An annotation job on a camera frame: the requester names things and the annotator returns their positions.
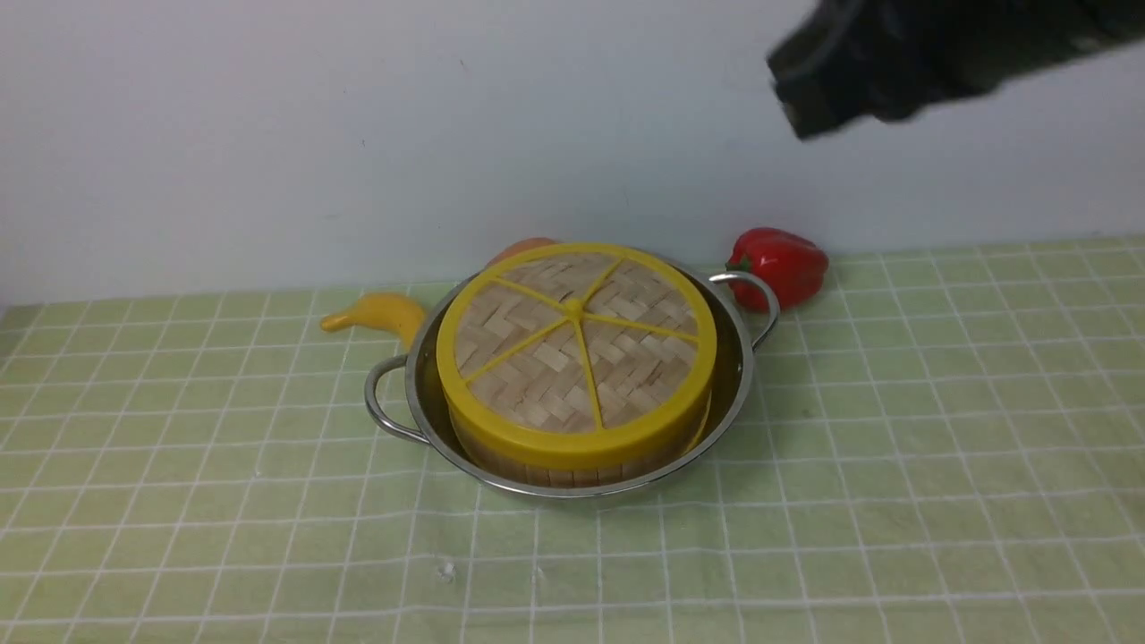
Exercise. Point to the orange toy fruit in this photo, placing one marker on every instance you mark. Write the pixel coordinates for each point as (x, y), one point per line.
(525, 246)

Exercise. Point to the yellow rimmed bamboo steamer basket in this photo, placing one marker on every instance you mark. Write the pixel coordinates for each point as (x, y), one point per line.
(563, 477)

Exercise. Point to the stainless steel pot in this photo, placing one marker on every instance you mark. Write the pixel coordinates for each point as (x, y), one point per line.
(434, 425)

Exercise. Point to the yellow rimmed woven steamer lid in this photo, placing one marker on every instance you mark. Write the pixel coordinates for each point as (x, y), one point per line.
(578, 354)

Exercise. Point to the yellow toy banana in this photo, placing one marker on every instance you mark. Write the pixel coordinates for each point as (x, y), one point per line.
(391, 312)

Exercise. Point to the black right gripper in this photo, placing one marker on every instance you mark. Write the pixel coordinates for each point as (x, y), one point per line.
(888, 60)

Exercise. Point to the green checkered tablecloth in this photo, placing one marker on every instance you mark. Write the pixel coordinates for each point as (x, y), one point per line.
(945, 447)

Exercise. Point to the red toy bell pepper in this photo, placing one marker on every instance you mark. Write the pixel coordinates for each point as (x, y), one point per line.
(795, 268)

